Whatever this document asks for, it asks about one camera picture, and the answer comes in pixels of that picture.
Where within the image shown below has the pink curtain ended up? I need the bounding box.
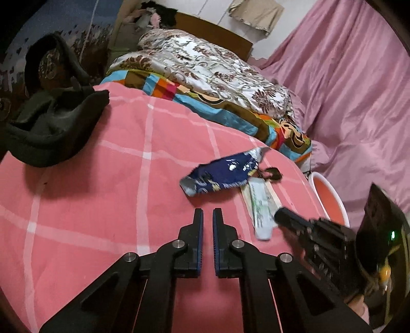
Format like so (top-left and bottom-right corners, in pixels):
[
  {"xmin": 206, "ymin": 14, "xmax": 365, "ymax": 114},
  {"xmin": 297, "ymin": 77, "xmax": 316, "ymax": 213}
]
[{"xmin": 251, "ymin": 0, "xmax": 410, "ymax": 231}]

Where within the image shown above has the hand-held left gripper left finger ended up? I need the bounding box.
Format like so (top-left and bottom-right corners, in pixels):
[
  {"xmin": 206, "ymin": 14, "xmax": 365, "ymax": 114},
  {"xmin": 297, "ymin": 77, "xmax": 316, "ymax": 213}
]
[{"xmin": 38, "ymin": 208, "xmax": 204, "ymax": 333}]

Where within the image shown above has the pile of clothes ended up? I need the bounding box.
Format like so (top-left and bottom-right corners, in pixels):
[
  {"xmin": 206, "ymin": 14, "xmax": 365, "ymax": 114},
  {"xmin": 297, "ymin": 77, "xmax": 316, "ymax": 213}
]
[{"xmin": 123, "ymin": 0, "xmax": 178, "ymax": 31}]

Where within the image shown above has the white and green wrapper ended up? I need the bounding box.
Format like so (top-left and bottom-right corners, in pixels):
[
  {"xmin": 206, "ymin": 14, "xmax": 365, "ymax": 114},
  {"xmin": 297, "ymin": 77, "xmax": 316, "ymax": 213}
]
[{"xmin": 241, "ymin": 177, "xmax": 282, "ymax": 241}]

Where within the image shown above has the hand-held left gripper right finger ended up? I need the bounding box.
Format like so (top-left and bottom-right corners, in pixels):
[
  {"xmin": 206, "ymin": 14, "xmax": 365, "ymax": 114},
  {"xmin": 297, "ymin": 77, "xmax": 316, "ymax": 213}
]
[{"xmin": 212, "ymin": 207, "xmax": 374, "ymax": 333}]

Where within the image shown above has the colourful striped blanket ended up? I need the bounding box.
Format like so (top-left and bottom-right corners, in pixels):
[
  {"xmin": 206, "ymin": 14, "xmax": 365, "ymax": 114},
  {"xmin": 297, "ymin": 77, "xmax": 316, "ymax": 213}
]
[{"xmin": 101, "ymin": 69, "xmax": 313, "ymax": 167}]

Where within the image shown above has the dark green jacket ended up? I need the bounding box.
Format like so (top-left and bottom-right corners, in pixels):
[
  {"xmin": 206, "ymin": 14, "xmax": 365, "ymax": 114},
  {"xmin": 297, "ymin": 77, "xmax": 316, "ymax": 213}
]
[{"xmin": 4, "ymin": 32, "xmax": 111, "ymax": 169}]

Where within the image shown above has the blue scenic wall cloth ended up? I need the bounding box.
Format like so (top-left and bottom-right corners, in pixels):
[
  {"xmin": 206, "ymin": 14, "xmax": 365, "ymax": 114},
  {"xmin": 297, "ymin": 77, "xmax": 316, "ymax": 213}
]
[{"xmin": 0, "ymin": 0, "xmax": 125, "ymax": 108}]

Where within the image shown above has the brown floral white quilt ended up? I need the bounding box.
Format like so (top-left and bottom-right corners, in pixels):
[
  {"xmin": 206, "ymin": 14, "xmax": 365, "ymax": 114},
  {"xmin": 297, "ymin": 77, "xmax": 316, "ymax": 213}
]
[{"xmin": 107, "ymin": 29, "xmax": 297, "ymax": 120}]

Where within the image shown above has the wooden headboard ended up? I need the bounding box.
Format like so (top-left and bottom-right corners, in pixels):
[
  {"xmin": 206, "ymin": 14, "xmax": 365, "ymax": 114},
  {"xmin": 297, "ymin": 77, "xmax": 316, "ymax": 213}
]
[{"xmin": 167, "ymin": 12, "xmax": 254, "ymax": 61}]

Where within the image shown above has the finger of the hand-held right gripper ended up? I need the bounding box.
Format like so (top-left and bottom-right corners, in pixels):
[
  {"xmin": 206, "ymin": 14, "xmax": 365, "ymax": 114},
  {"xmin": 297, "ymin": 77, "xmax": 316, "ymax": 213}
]
[{"xmin": 274, "ymin": 206, "xmax": 364, "ymax": 297}]

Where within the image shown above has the dark brown small wrapper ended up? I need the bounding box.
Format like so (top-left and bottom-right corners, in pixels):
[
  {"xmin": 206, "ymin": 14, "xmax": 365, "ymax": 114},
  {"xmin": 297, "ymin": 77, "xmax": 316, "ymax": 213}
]
[{"xmin": 259, "ymin": 167, "xmax": 283, "ymax": 184}]

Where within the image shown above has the beige cloth on wall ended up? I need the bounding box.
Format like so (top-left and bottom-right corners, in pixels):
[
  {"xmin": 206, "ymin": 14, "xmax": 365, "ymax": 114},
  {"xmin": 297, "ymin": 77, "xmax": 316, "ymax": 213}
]
[{"xmin": 227, "ymin": 0, "xmax": 285, "ymax": 36}]

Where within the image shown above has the blue snack wrapper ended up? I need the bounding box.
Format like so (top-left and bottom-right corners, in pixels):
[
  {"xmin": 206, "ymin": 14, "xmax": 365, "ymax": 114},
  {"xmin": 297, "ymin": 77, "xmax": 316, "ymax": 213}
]
[{"xmin": 179, "ymin": 147, "xmax": 271, "ymax": 197}]

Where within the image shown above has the red and white plastic basin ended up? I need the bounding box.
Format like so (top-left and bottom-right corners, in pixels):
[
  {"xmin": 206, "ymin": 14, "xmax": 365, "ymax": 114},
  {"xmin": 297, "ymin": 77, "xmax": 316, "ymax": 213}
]
[{"xmin": 307, "ymin": 171, "xmax": 350, "ymax": 228}]

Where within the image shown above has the person's right hand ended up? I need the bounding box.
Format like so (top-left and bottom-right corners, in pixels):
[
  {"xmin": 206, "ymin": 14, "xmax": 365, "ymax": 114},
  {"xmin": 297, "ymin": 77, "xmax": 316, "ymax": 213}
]
[{"xmin": 347, "ymin": 294, "xmax": 370, "ymax": 322}]

